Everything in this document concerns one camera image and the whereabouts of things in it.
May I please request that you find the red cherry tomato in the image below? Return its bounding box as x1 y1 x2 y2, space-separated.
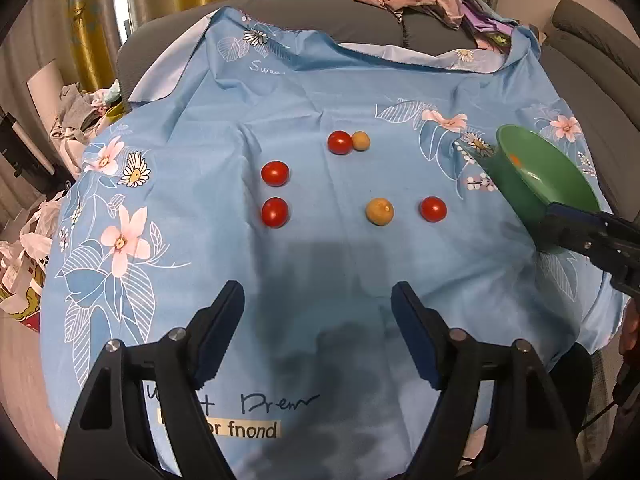
419 196 447 223
260 197 290 228
327 130 354 156
261 160 290 187

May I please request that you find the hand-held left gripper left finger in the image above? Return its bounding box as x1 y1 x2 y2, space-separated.
57 280 246 480

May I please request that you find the person's right forearm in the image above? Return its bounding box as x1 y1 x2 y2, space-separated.
619 302 640 411

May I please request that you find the green plastic bowl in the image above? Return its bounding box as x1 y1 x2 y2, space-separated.
487 124 601 256

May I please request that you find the blue floral cloth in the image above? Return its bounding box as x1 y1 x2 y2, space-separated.
42 7 631 480

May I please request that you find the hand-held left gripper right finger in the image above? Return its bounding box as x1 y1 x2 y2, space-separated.
391 281 586 480

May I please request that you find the large yellow round fruit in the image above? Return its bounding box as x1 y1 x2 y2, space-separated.
365 197 394 226

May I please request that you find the purple garment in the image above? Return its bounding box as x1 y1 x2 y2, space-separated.
460 0 518 51

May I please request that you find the white board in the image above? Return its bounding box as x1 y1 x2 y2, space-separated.
26 64 65 113

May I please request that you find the pile of grey clothes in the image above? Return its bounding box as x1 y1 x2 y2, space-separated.
52 79 126 147

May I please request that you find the white plastic bag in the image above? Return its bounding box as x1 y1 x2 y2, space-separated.
19 195 66 257
0 239 48 311

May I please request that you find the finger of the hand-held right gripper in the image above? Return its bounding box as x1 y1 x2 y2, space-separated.
537 217 598 257
547 202 640 241

